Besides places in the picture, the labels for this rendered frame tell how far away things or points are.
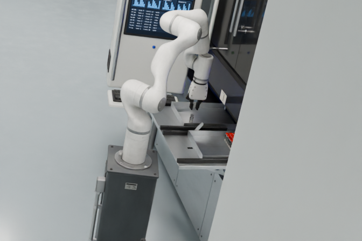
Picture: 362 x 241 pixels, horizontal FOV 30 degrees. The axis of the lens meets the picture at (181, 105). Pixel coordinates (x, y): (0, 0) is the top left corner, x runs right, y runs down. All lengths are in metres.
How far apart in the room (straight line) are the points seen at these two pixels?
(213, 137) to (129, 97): 0.70
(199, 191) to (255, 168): 2.66
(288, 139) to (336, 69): 0.23
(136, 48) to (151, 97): 1.04
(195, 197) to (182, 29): 1.42
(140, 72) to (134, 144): 1.02
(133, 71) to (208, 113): 0.58
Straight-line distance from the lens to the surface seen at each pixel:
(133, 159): 3.37
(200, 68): 3.69
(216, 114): 4.02
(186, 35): 3.26
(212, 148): 3.65
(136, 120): 3.28
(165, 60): 3.25
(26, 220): 4.38
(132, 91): 3.24
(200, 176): 4.26
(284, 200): 1.51
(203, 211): 4.22
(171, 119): 3.86
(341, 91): 1.31
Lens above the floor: 2.64
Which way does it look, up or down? 26 degrees down
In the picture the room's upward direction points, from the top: 12 degrees clockwise
